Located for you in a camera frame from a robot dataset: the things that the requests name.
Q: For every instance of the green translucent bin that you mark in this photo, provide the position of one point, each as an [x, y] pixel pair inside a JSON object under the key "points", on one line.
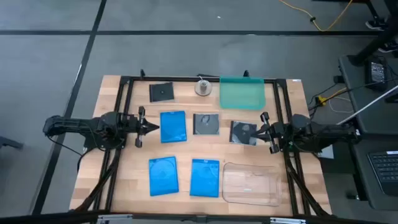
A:
{"points": [[242, 93]]}

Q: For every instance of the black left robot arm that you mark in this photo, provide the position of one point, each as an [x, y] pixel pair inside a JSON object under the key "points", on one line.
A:
{"points": [[71, 124]]}

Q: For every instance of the yellow extension plug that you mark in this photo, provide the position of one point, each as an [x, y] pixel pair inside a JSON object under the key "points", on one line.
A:
{"points": [[321, 100]]}

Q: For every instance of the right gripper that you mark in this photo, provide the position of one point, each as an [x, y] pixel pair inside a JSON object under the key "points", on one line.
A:
{"points": [[276, 133]]}

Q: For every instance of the black keyboard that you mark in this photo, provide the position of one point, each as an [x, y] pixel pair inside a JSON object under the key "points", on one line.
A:
{"points": [[385, 171]]}

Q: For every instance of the black crossbar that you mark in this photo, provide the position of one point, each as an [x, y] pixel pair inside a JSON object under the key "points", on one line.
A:
{"points": [[161, 218]]}

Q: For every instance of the clear plastic bin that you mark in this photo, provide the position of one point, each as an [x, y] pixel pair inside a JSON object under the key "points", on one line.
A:
{"points": [[252, 183]]}

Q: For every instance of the white rod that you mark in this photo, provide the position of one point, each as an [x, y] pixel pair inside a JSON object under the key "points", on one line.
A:
{"points": [[367, 109]]}

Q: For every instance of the black plug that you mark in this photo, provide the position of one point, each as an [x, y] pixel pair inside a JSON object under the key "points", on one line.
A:
{"points": [[338, 79]]}

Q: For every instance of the black jewel case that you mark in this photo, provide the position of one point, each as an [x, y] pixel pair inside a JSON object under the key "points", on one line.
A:
{"points": [[161, 92]]}

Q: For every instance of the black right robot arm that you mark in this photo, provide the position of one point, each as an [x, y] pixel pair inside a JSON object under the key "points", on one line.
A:
{"points": [[326, 130]]}

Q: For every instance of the black power adapter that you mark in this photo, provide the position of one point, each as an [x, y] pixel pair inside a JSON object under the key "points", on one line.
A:
{"points": [[377, 73]]}

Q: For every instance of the person's shoe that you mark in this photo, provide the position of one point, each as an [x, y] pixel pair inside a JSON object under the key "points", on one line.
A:
{"points": [[387, 48], [374, 25]]}

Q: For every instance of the black side desk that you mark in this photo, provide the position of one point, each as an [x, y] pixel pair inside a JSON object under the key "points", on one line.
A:
{"points": [[354, 71]]}

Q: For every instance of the black aluminium table frame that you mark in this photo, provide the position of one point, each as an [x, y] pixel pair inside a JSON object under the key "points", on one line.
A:
{"points": [[186, 78]]}

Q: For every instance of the silver bracket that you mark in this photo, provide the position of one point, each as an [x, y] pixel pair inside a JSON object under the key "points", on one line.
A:
{"points": [[287, 221], [113, 219]]}

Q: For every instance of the grey chair base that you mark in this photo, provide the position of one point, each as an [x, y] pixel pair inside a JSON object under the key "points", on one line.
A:
{"points": [[9, 142]]}

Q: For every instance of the black desk leg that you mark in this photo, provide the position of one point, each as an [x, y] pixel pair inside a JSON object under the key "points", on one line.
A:
{"points": [[376, 43]]}

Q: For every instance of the blue disc case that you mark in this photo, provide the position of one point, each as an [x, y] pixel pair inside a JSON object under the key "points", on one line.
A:
{"points": [[173, 127], [204, 178], [163, 176]]}

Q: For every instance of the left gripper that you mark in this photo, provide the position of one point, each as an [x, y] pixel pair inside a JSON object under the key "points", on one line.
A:
{"points": [[133, 126]]}

